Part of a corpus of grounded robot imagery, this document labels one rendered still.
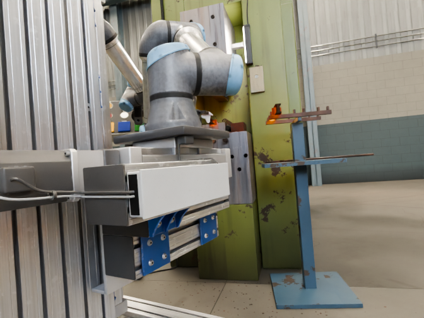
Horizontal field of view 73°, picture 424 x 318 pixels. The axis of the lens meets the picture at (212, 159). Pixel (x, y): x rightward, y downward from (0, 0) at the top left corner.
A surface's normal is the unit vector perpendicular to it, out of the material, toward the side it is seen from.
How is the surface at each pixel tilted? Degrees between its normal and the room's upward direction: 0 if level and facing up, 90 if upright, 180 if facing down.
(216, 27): 90
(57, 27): 90
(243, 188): 90
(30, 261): 90
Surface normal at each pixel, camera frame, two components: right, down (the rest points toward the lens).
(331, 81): -0.25, 0.00
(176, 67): 0.31, -0.04
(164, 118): -0.20, -0.30
